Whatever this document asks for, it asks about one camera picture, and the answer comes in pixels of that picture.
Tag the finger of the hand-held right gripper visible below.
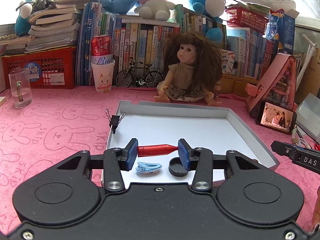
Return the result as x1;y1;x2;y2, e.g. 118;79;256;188
271;140;300;161

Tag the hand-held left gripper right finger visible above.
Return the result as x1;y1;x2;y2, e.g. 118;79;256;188
178;139;260;193

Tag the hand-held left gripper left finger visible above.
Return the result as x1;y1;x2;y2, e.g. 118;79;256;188
56;138;138;192

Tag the black deep cap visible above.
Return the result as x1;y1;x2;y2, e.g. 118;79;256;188
169;156;193;178

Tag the blue hair clip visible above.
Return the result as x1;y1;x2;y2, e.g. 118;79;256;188
135;161;163;174

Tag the red plastic tube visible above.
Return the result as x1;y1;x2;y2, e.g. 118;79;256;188
137;144;179;157

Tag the person's right hand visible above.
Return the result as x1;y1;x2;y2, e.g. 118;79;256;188
311;185;320;232

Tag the smartphone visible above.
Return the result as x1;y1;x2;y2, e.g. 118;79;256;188
256;101;297;134

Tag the black binder clip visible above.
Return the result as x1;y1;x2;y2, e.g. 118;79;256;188
105;109;125;134

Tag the clear plastic clipboard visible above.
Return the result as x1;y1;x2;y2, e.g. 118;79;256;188
295;94;320;143

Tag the pink house-shaped stand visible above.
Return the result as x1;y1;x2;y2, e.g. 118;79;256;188
245;52;298;117

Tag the small jar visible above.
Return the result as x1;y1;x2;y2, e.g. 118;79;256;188
214;81;223;99

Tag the brown cardboard box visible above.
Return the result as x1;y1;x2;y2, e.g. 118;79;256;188
296;52;320;105

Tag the wooden drawer box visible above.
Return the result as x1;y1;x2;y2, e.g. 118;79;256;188
221;73;260;100

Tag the miniature black bicycle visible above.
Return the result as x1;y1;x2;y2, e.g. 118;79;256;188
116;60;164;88

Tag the pink rabbit-print cloth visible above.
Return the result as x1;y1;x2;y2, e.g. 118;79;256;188
0;85;320;233

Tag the white paper cup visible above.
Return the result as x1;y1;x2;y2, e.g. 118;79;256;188
91;59;115;92

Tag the brown-haired doll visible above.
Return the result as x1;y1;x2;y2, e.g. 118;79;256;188
153;32;223;107

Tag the white plastic pipe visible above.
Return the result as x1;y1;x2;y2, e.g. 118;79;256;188
296;34;320;85

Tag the colourful printed carton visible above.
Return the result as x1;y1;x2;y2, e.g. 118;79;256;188
220;50;236;75

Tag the row of upright books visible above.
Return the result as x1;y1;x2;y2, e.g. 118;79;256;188
76;2;279;87

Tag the red beverage can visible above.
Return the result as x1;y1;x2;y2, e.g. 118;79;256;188
90;34;112;64

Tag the dark blue carton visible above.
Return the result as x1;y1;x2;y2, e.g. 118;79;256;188
265;7;299;55

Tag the clear glass mug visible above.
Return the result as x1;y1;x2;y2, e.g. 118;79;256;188
9;68;33;109

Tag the red plastic crate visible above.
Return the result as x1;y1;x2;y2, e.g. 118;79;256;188
1;46;78;90

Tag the red mesh basket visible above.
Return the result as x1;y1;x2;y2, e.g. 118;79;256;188
225;6;270;34

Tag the stack of flat books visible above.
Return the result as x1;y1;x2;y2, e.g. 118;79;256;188
25;0;104;53

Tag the blue elephant plush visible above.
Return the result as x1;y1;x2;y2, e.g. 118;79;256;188
100;0;143;14

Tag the white pink bunny plush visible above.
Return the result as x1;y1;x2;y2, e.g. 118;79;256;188
134;0;176;20

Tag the blue penguin plush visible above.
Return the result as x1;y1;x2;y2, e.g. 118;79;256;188
14;0;38;37

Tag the grey crumpled cloth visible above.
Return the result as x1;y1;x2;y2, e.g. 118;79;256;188
32;0;65;13

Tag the grey grid board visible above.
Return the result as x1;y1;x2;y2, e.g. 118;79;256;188
0;24;19;42

